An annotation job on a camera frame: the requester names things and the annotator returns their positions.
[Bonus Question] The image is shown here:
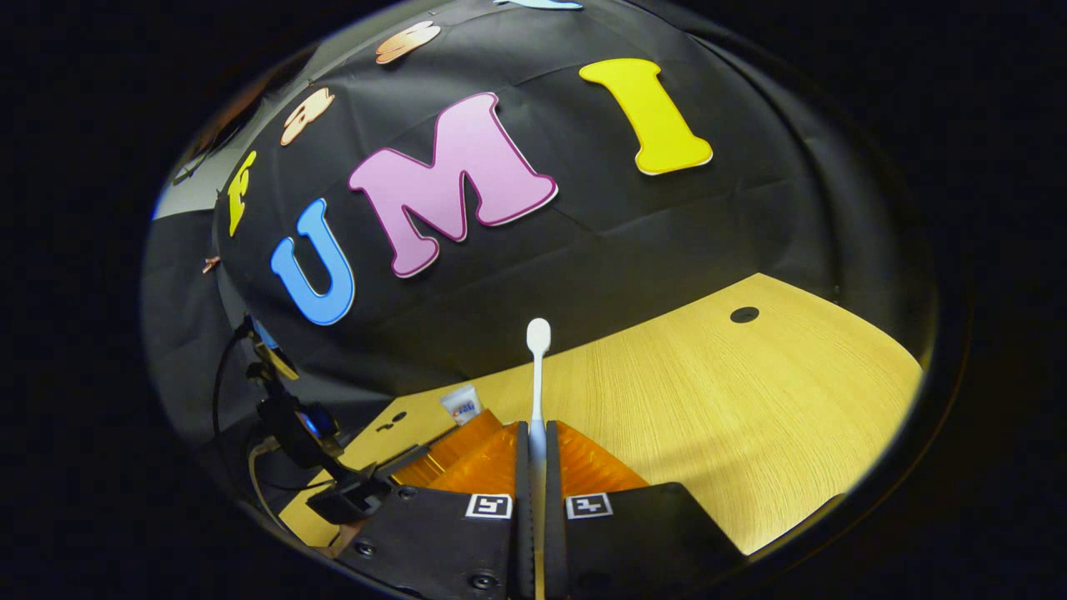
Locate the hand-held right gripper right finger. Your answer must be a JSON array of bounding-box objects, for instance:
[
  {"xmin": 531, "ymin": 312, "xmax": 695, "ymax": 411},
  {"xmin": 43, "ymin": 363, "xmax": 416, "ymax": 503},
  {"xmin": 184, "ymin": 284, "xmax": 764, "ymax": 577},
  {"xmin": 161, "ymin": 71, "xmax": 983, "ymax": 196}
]
[{"xmin": 544, "ymin": 421, "xmax": 748, "ymax": 600}]

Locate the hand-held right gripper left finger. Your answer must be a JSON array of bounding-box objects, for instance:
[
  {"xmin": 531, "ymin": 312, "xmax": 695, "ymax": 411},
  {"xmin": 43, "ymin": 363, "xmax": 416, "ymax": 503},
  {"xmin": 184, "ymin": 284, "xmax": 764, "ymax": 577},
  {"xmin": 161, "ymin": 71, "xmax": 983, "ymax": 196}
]
[{"xmin": 333, "ymin": 421, "xmax": 534, "ymax": 600}]

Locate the white toothpaste tube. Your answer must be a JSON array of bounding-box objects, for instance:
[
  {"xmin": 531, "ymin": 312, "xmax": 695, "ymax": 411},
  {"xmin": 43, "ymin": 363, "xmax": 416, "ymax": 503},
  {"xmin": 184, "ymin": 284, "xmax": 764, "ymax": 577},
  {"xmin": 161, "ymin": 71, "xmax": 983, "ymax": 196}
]
[{"xmin": 440, "ymin": 383, "xmax": 484, "ymax": 427}]

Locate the white toothbrush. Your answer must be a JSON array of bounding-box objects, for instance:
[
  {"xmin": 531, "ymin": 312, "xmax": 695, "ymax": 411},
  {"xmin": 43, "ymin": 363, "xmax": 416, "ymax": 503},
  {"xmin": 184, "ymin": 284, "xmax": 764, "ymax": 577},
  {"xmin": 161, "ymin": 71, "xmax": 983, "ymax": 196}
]
[{"xmin": 525, "ymin": 317, "xmax": 553, "ymax": 600}]

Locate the wooden desktop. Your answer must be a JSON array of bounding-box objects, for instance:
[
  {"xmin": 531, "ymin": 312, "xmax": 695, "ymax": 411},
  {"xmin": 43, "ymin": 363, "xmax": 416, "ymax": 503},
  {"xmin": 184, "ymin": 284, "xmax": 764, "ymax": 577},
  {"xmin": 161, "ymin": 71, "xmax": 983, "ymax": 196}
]
[{"xmin": 279, "ymin": 272, "xmax": 926, "ymax": 555}]

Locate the black cable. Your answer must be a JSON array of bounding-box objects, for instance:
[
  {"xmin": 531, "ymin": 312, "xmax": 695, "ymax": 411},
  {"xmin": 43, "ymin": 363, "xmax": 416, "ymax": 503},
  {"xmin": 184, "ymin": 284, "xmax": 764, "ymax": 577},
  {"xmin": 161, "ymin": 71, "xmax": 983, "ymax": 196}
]
[{"xmin": 212, "ymin": 323, "xmax": 253, "ymax": 438}]

